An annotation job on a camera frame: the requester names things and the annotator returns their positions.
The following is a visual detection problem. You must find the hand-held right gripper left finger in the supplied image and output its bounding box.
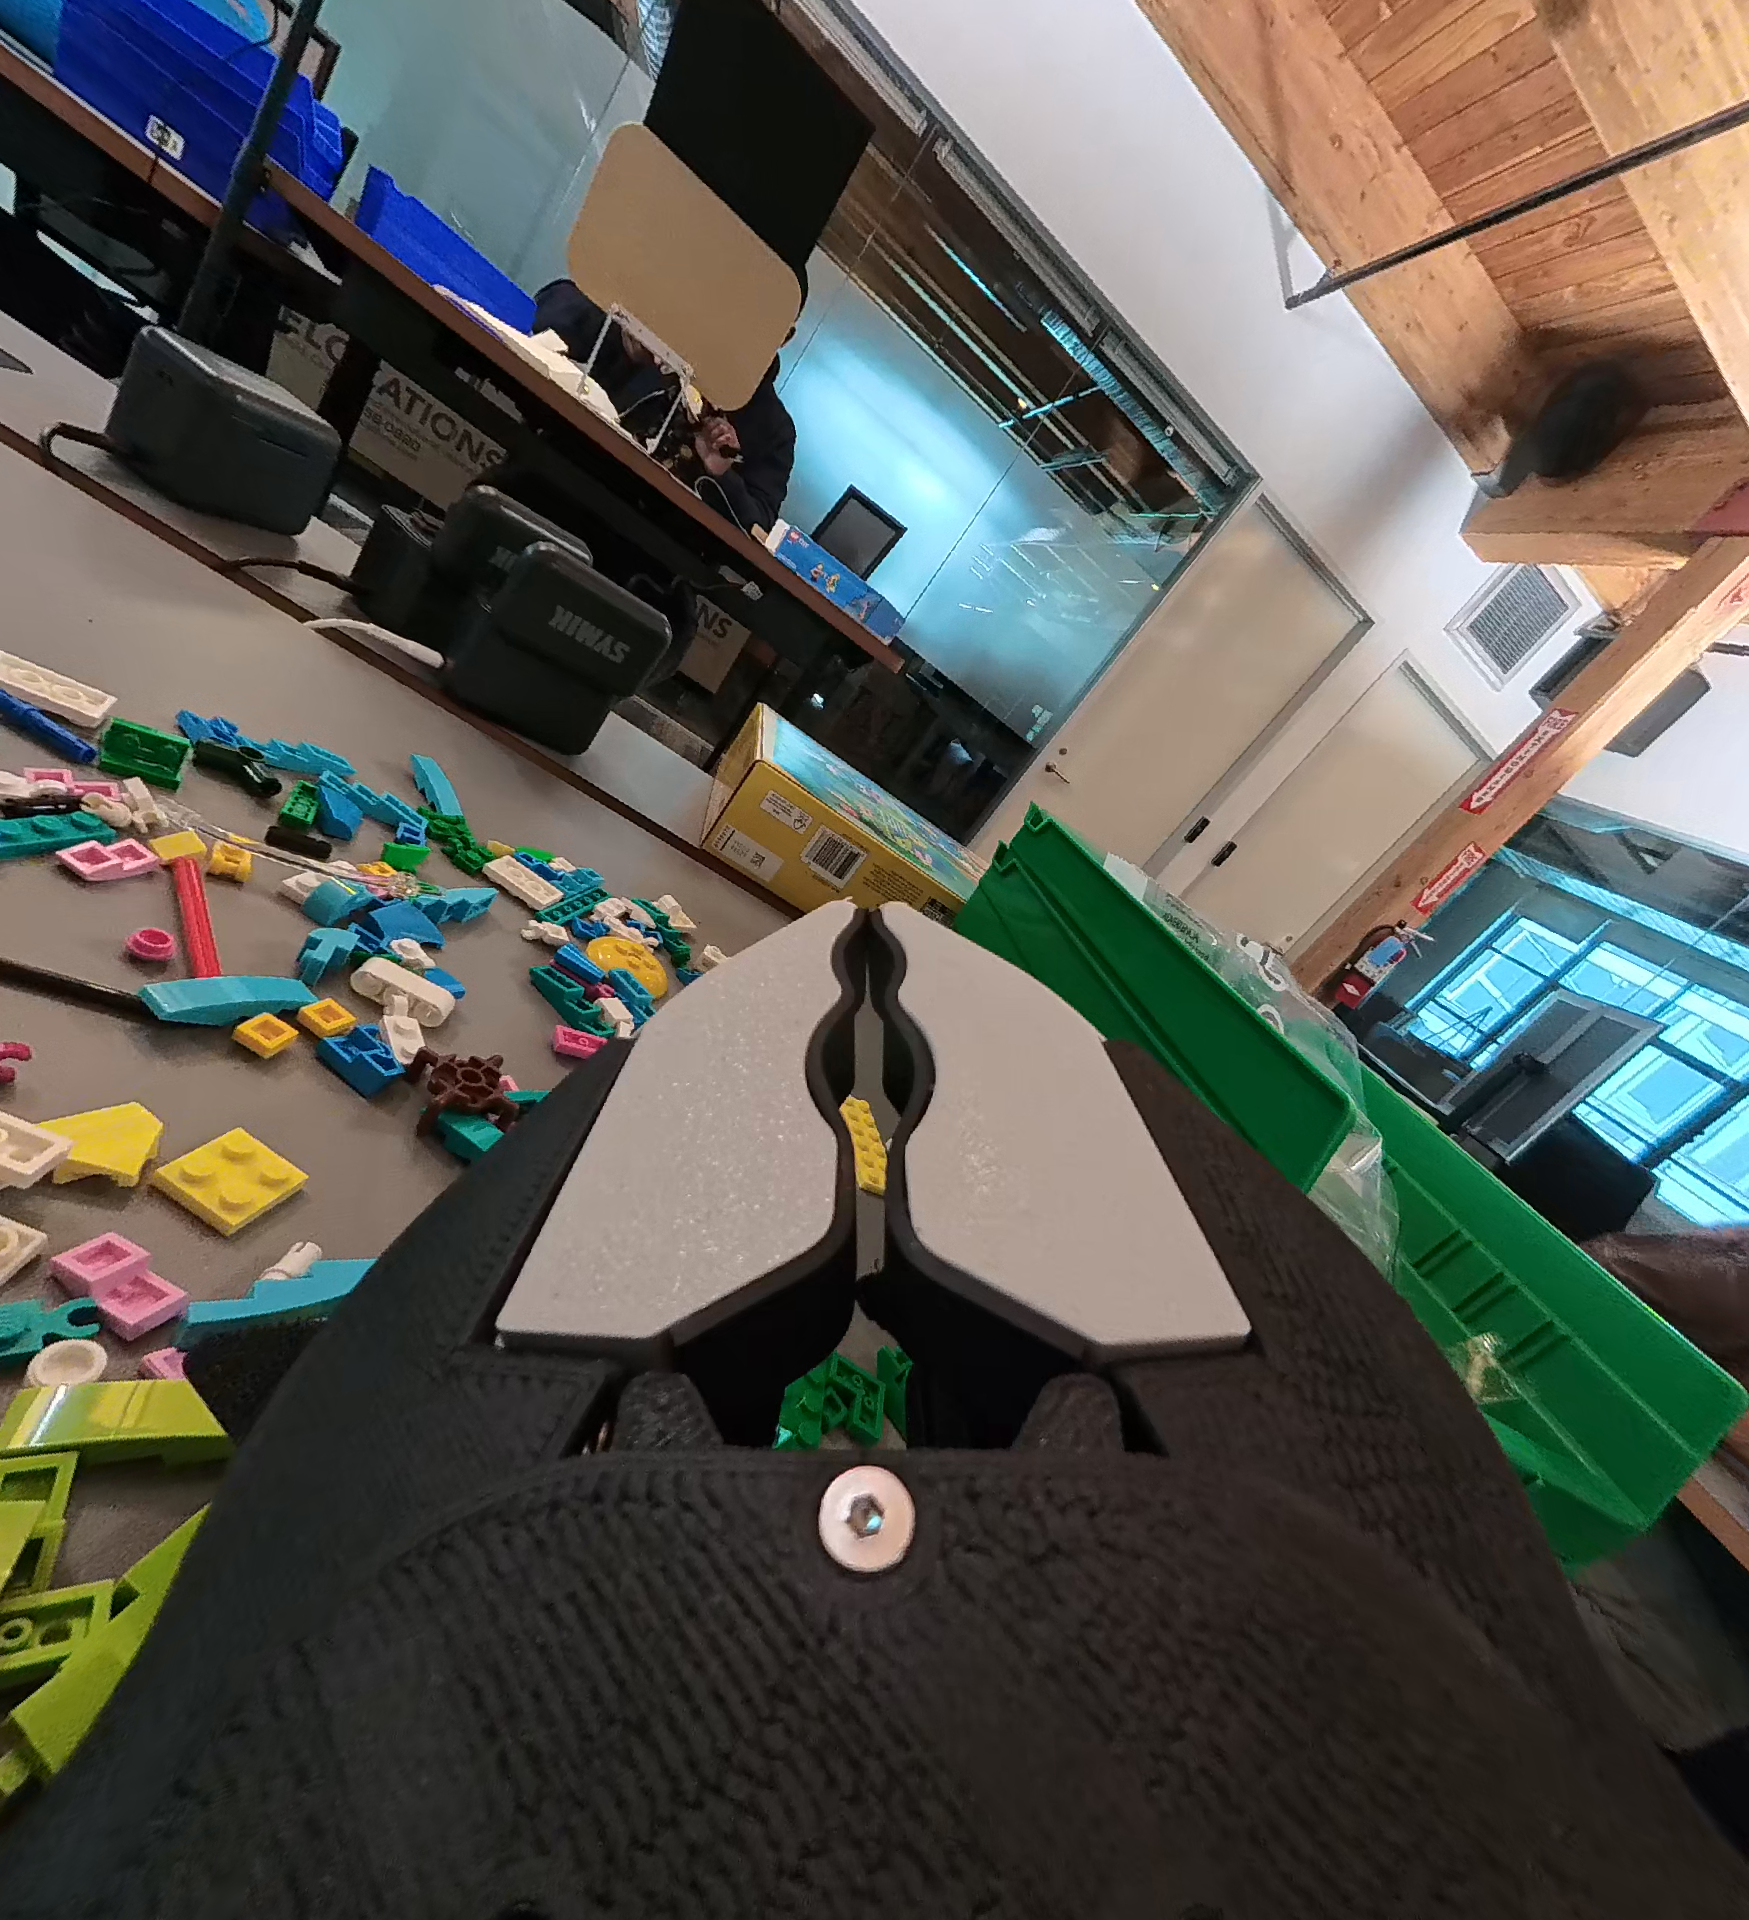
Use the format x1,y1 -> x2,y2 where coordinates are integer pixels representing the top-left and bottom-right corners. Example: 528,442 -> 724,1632
492,901 -> 876,1446

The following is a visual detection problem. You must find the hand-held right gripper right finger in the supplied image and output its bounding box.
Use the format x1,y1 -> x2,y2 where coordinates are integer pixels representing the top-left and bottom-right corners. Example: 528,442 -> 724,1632
859,901 -> 1258,1446

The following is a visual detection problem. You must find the clear plastic bag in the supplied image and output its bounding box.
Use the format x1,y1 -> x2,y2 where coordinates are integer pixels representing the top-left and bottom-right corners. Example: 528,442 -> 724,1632
1112,862 -> 1402,1246

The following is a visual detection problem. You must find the pile of green lego pieces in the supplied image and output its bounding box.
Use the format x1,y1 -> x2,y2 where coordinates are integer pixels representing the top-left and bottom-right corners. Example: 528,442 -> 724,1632
769,1339 -> 920,1454

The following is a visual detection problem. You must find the yellow lego box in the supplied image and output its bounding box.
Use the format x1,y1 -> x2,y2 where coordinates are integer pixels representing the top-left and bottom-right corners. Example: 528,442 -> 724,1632
698,699 -> 997,924

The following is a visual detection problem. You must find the pile of mixed small lego pieces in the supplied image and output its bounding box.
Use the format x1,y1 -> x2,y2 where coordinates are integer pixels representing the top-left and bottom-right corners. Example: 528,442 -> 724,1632
0,645 -> 732,1155

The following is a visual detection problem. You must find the pile of pink lego pieces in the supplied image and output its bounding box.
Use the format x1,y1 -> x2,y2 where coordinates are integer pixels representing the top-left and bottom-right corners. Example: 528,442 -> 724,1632
51,1235 -> 194,1339

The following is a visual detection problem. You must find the blue lego box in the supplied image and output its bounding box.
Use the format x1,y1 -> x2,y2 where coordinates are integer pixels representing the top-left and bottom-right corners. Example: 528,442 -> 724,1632
765,517 -> 907,640

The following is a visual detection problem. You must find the pile of lime lego pieces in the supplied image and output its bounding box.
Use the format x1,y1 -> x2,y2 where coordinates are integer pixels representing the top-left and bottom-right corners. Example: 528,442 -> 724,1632
0,1375 -> 235,1824

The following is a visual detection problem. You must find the red fire extinguisher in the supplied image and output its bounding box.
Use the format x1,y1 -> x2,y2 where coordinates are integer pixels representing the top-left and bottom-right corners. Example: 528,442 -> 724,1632
1330,920 -> 1416,1010

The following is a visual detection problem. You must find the white door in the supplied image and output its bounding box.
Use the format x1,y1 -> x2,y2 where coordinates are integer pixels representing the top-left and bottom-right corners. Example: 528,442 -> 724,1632
964,498 -> 1373,901
1162,655 -> 1490,946

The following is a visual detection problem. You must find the large window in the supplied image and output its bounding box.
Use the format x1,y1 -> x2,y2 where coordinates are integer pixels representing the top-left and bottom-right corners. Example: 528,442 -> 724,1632
1359,812 -> 1749,1235

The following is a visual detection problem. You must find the small black monitor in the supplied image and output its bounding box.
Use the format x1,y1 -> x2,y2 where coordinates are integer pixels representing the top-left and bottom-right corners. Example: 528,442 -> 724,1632
807,480 -> 907,579

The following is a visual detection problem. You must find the wooden desk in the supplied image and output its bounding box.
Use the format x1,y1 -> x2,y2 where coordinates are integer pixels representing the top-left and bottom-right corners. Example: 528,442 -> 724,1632
0,0 -> 350,289
264,165 -> 903,725

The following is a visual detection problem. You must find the cardboard box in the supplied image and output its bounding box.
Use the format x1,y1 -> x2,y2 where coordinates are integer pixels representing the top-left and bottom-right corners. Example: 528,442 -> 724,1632
264,305 -> 516,510

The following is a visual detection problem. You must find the wooden board stand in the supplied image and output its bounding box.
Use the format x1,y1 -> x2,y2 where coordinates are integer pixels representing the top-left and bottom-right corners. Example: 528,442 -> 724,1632
559,127 -> 807,435

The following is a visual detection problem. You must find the blue plastic bin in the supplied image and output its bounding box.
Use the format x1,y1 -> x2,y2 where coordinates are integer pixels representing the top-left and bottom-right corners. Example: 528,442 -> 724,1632
350,165 -> 537,333

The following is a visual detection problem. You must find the black panel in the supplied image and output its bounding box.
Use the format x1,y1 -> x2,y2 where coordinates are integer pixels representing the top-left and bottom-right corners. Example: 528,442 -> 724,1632
639,0 -> 876,277

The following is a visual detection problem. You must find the black light stand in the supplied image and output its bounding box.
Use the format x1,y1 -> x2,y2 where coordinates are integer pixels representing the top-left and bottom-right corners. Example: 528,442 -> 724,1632
175,0 -> 331,353

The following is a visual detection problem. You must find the black ceiling rod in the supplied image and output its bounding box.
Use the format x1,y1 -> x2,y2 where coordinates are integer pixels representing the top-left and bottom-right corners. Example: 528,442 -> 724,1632
1271,58 -> 1749,311

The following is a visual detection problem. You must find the stack of blue bins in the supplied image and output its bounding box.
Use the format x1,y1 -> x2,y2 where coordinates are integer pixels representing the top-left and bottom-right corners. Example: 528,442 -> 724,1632
0,0 -> 350,231

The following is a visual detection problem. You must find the wooden post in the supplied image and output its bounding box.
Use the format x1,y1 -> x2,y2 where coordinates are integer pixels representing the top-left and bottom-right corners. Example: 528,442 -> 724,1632
1284,522 -> 1749,995

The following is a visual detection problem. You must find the wall air vent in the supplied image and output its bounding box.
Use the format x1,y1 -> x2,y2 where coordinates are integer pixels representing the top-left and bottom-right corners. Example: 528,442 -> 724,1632
1442,562 -> 1583,693

